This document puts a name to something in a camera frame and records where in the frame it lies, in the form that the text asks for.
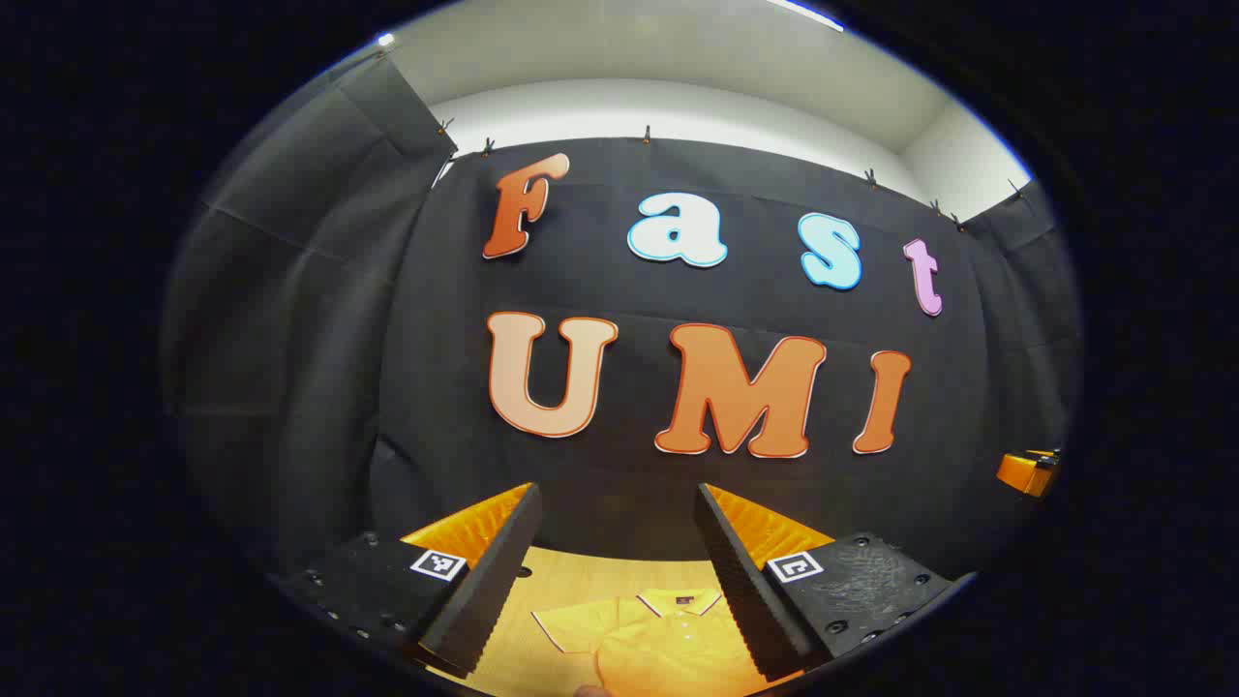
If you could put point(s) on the black backdrop cloth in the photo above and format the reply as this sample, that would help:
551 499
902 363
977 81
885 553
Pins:
600 290

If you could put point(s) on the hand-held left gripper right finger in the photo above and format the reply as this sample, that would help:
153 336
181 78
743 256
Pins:
740 581

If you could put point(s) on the ceiling light strip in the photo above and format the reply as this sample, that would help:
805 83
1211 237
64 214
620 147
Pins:
805 12

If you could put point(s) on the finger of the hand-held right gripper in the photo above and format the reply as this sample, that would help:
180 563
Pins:
1021 474

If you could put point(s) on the orange T-shirt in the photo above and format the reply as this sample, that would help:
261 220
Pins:
668 649

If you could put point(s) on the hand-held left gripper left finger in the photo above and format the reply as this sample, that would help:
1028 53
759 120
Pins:
503 571

